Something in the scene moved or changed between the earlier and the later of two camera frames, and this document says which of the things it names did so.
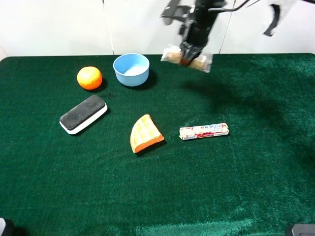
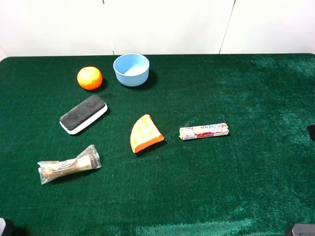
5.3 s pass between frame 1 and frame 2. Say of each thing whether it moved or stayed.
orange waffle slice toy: stayed
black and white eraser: stayed
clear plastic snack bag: moved
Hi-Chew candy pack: stayed
